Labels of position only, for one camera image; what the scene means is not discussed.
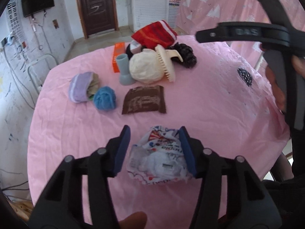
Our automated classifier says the white plastic wrapper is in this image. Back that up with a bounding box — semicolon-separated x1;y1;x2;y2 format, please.
127;126;192;185

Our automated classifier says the blue knitted ball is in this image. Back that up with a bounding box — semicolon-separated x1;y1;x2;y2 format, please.
93;86;116;111

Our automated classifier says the cream plastic comb brush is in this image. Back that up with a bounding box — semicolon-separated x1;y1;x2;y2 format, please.
155;44;183;82

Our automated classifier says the brown snack wrapper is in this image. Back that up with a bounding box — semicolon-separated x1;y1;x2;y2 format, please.
122;85;166;115

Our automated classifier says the orange cardboard box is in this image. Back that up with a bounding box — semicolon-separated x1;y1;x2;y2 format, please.
112;42;127;73

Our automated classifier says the right hand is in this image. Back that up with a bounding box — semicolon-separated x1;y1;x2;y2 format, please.
260;43;305;115

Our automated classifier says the pink bed sheet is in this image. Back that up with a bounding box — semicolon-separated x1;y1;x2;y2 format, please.
26;34;290;227

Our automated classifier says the pink tree pattern curtain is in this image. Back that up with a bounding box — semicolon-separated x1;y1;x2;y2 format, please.
176;0;304;67

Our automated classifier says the black curly hair piece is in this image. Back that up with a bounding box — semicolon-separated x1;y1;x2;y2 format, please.
169;43;197;69

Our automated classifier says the purple folded towel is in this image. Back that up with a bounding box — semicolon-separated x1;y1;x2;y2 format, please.
68;71;100;103

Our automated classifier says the red striped cloth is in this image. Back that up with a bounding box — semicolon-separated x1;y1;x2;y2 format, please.
131;20;177;50

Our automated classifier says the white metal chair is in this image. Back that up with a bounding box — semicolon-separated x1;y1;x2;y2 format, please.
27;53;59;95

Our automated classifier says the white wardrobe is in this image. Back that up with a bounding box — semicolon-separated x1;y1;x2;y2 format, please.
131;0;169;31

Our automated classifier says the grey plastic cup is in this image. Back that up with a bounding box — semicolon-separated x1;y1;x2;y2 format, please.
116;53;136;86

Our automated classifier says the dark brown door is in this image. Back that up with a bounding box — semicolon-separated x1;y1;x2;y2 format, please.
76;0;118;39

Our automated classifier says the eye chart poster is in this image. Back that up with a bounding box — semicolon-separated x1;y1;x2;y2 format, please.
6;0;25;43

